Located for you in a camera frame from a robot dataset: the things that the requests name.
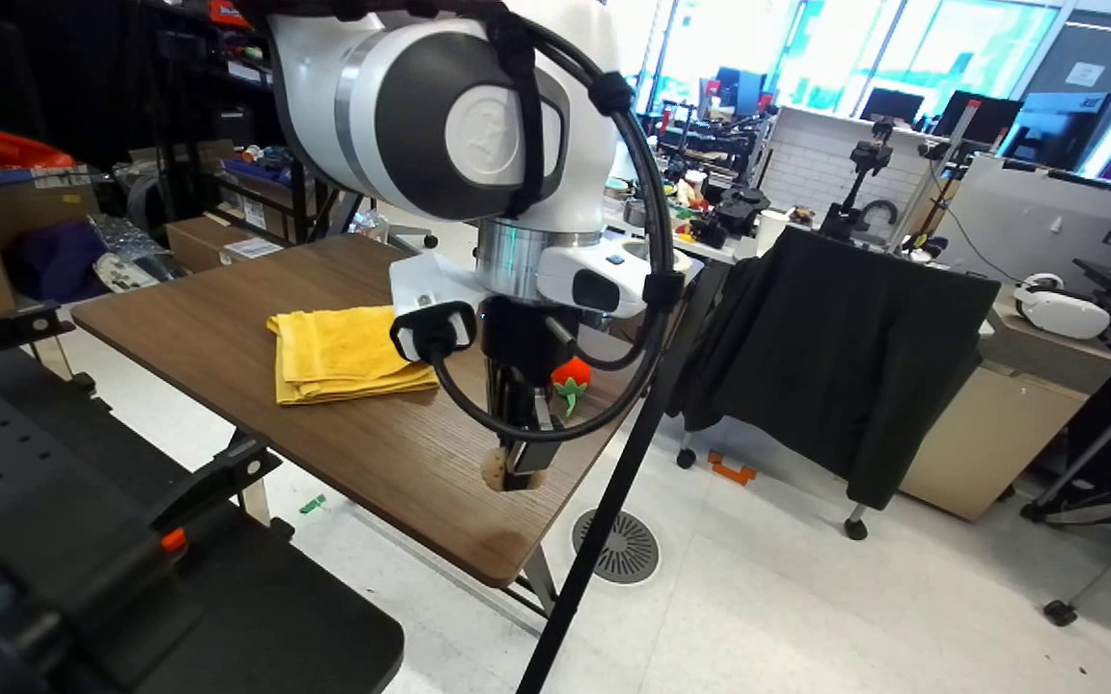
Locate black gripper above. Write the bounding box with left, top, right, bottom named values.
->
left=481, top=292, right=586, bottom=495

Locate folded yellow towel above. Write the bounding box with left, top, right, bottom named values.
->
left=265, top=301, right=445, bottom=413

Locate round floor drain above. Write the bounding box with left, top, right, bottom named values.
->
left=570, top=510, right=664, bottom=589

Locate black camera on stand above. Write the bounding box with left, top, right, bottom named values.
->
left=821, top=114, right=903, bottom=242

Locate dark blue bag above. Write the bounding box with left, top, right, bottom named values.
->
left=4, top=224, right=114, bottom=310

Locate white VR headset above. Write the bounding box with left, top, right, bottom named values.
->
left=1016, top=267, right=1111, bottom=343

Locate beige cabinet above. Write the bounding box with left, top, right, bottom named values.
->
left=901, top=301, right=1111, bottom=526

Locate black cloth covered cart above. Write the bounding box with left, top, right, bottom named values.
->
left=672, top=226, right=1007, bottom=512

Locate orange black bar clamp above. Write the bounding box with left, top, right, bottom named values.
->
left=0, top=306, right=83, bottom=393
left=57, top=437, right=285, bottom=610

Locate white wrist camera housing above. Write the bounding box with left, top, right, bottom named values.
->
left=385, top=254, right=485, bottom=370

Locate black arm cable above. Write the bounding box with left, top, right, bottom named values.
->
left=427, top=4, right=683, bottom=451

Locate orange bag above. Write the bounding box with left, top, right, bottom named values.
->
left=0, top=114, right=83, bottom=180

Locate black perforated mounting board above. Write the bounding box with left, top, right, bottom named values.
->
left=0, top=297, right=409, bottom=694

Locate black tripod pole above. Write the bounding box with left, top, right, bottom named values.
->
left=514, top=272, right=719, bottom=694

